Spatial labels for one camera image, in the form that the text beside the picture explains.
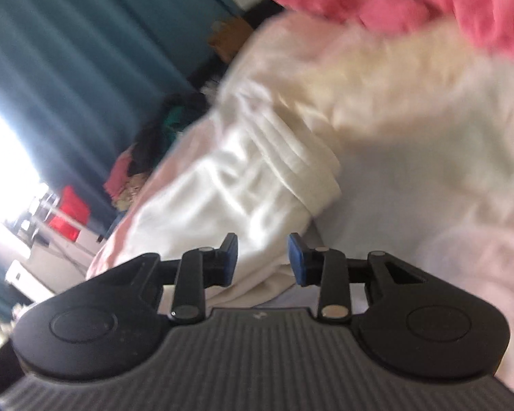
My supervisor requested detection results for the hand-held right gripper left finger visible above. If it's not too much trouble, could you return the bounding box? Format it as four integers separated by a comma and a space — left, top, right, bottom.
133, 233, 240, 325

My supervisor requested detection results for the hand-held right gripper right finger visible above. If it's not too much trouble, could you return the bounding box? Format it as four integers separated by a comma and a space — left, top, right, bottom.
287, 232, 429, 322

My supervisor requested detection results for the white knit sweater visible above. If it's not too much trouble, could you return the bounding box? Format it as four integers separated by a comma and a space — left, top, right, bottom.
124, 111, 342, 309

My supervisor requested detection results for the pile of dark clothes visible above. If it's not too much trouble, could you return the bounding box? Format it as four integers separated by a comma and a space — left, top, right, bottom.
103, 92, 215, 212

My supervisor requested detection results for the pale bed sheet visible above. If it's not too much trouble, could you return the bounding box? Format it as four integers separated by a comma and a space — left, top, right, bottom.
313, 158, 514, 395

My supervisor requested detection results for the red cloth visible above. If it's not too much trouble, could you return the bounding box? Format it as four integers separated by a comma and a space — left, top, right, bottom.
47, 186, 91, 243

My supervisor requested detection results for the cream fluffy garment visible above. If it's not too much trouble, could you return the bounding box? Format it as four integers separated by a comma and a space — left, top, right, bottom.
223, 11, 514, 206

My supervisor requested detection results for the white box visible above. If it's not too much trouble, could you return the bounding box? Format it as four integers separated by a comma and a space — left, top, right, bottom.
4, 259, 54, 303

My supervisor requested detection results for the cardboard box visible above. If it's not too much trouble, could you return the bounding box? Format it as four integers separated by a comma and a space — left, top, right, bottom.
208, 17, 256, 63

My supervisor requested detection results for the pink garment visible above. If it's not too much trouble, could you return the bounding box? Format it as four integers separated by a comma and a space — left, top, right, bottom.
272, 0, 514, 61

